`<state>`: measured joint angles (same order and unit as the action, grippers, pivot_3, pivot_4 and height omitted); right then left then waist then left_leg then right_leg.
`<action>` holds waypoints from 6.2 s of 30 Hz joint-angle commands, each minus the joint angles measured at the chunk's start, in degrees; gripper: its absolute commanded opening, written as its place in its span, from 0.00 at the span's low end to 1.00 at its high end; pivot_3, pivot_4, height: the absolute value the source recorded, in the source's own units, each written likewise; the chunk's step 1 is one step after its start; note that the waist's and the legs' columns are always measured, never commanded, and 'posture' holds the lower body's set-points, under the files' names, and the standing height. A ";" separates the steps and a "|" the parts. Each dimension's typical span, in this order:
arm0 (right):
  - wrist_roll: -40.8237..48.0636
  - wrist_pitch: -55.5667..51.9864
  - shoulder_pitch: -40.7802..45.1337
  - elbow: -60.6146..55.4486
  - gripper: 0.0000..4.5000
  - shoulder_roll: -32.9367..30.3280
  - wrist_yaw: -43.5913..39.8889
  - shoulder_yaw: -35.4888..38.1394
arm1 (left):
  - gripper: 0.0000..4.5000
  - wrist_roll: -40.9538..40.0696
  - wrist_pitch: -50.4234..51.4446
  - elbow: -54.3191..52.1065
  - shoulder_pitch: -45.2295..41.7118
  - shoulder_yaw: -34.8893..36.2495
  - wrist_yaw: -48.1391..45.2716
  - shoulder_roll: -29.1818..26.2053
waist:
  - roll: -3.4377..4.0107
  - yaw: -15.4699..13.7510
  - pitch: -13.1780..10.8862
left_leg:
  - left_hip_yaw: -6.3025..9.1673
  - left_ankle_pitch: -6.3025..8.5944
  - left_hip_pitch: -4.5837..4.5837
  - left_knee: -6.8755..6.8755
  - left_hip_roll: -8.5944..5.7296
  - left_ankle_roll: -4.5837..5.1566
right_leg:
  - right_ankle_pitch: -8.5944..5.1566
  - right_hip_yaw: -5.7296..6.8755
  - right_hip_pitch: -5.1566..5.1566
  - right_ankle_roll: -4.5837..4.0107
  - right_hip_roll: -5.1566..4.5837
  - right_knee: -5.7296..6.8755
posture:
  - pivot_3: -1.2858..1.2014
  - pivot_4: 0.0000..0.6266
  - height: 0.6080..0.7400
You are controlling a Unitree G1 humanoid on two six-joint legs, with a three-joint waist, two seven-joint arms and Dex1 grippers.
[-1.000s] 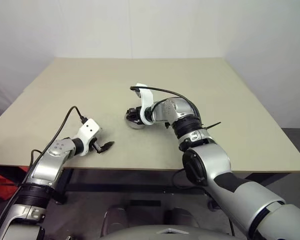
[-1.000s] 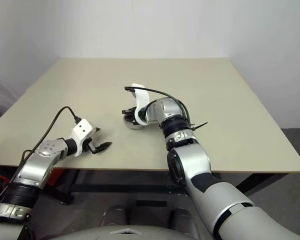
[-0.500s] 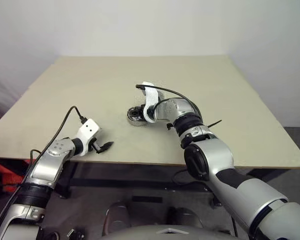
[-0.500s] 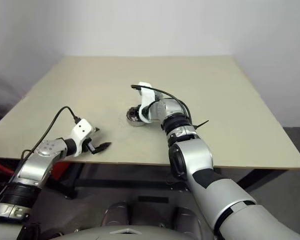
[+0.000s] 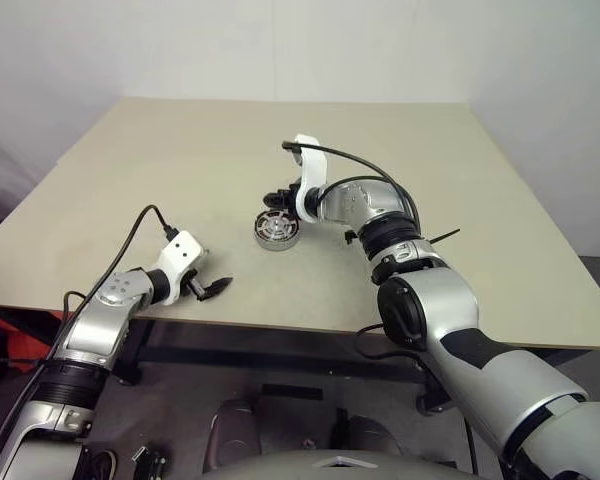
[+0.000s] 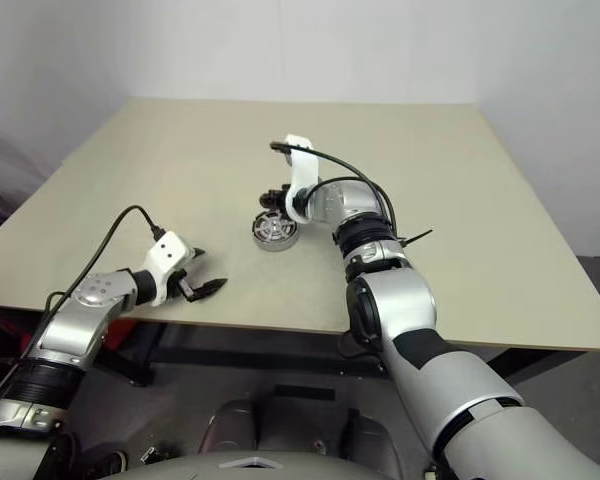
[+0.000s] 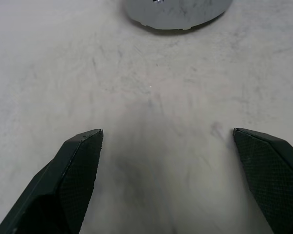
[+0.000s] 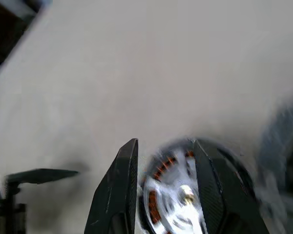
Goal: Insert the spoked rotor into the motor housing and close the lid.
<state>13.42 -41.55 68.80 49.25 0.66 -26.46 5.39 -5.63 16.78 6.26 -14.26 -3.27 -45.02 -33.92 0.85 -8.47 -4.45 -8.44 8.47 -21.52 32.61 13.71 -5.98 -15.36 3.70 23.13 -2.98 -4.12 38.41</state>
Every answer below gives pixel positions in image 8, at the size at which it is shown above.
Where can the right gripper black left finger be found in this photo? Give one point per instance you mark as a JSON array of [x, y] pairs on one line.
[[112, 187]]

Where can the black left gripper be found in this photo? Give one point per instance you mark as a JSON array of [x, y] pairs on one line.
[[11, 214]]

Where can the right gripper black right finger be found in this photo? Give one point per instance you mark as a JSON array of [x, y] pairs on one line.
[[222, 195]]

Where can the black-rimmed spoked rotor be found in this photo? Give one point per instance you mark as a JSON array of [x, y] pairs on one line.
[[175, 212]]

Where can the silver round motor lid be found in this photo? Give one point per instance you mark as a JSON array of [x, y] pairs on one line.
[[278, 151]]

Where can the motor housing with copper windings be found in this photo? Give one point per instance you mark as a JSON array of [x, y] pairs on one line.
[[164, 168]]

